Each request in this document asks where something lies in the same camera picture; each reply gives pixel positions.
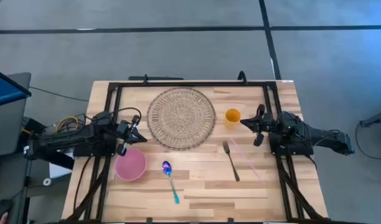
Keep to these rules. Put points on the black bar bracket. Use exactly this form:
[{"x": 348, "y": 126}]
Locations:
[{"x": 159, "y": 78}]

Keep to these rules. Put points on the computer monitor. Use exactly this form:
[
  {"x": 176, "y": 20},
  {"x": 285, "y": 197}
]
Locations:
[{"x": 5, "y": 88}]

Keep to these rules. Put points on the orange plastic cup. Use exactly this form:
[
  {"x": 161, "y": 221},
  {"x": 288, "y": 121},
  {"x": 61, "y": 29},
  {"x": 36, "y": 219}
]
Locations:
[{"x": 232, "y": 116}]

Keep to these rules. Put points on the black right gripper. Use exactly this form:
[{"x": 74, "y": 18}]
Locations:
[{"x": 264, "y": 123}]

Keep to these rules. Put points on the small black table clamp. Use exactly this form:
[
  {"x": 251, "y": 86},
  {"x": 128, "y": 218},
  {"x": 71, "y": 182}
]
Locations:
[
  {"x": 230, "y": 220},
  {"x": 149, "y": 220}
]

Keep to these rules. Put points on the pink drinking straw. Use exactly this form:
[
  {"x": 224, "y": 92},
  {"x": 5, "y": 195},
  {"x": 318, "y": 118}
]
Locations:
[{"x": 247, "y": 161}]

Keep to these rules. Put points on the pink plastic bowl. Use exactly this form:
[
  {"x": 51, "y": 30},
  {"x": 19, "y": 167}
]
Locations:
[{"x": 130, "y": 165}]

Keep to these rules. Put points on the person's hand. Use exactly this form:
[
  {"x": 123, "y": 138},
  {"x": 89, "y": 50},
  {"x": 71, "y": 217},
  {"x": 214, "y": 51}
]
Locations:
[{"x": 4, "y": 219}]

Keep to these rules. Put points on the white paper sheet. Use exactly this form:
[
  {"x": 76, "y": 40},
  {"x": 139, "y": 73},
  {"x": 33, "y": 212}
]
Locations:
[{"x": 58, "y": 171}]

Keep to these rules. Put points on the black computer mouse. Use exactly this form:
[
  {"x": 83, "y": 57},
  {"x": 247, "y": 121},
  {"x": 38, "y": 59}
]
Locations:
[{"x": 2, "y": 207}]

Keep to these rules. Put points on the white tape roll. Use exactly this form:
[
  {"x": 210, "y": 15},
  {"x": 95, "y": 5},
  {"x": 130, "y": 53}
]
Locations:
[{"x": 47, "y": 182}]

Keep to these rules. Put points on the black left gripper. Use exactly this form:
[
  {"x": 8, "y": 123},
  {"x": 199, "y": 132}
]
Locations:
[{"x": 122, "y": 130}]

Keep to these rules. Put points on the dark metal fork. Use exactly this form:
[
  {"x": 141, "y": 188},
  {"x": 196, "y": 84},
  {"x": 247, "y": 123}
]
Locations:
[{"x": 231, "y": 160}]

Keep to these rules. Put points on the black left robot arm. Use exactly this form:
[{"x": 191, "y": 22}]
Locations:
[{"x": 69, "y": 137}]

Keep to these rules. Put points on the grey stand leg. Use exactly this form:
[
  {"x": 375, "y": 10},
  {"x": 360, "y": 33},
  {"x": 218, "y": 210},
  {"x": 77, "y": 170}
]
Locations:
[{"x": 376, "y": 118}]

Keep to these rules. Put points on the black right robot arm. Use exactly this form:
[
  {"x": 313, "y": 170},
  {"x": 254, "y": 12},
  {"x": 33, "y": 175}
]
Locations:
[{"x": 320, "y": 133}]

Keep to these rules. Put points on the round woven wicker placemat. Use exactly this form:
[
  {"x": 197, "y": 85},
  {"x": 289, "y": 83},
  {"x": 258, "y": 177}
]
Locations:
[{"x": 181, "y": 118}]

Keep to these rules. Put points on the black aluminium table frame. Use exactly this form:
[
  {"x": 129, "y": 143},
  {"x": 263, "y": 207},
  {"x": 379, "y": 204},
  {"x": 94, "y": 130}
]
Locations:
[{"x": 193, "y": 84}]

